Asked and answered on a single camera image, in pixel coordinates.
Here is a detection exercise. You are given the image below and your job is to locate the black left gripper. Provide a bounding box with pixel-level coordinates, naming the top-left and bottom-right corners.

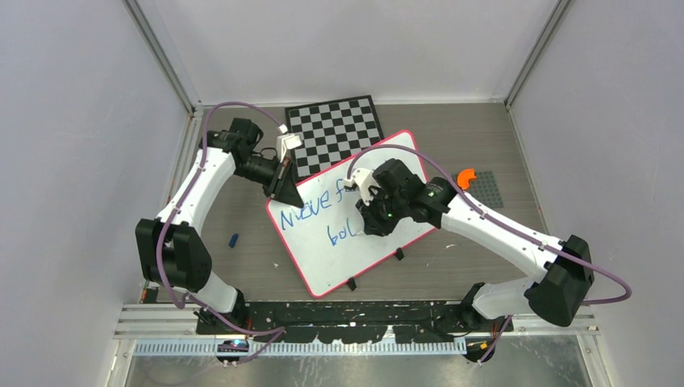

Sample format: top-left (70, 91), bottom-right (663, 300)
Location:
top-left (233, 154), bottom-right (304, 207)

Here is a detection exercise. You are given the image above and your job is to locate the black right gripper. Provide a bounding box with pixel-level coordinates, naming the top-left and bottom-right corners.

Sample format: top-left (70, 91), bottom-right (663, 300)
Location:
top-left (357, 185), bottom-right (409, 235)

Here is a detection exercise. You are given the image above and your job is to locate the pink framed whiteboard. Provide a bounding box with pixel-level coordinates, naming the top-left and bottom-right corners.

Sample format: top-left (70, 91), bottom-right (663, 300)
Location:
top-left (265, 131), bottom-right (435, 298)

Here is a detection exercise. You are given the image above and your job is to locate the blue marker cap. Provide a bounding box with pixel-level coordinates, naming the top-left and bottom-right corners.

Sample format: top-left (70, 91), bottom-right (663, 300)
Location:
top-left (228, 233), bottom-right (239, 248)

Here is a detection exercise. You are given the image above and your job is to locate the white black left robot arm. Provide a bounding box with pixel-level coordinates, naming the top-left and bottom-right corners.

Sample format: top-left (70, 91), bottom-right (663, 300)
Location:
top-left (135, 119), bottom-right (303, 334)

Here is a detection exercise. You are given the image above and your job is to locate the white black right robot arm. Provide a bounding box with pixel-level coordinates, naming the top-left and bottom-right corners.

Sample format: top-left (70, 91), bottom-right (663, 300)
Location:
top-left (343, 158), bottom-right (594, 331)

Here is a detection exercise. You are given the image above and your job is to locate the black white chessboard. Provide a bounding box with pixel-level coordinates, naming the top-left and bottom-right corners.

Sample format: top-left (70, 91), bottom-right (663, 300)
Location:
top-left (285, 95), bottom-right (385, 181)

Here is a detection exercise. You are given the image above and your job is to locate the orange curved track piece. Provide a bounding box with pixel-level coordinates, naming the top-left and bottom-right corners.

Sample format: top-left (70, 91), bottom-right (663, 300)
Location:
top-left (455, 169), bottom-right (478, 190)

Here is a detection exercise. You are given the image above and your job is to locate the grey studded building baseplate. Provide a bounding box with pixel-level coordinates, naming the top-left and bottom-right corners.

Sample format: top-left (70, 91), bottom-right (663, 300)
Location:
top-left (453, 170), bottom-right (503, 209)

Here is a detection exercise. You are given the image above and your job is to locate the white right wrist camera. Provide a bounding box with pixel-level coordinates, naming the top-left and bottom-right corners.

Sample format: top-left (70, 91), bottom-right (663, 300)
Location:
top-left (343, 168), bottom-right (381, 206)

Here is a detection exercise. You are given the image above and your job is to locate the black mounting base plate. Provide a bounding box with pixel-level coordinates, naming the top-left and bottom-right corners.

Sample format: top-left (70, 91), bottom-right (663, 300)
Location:
top-left (227, 301), bottom-right (505, 344)

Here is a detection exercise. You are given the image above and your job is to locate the slotted aluminium rail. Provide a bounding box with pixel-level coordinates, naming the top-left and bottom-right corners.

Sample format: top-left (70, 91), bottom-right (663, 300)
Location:
top-left (133, 338), bottom-right (467, 356)

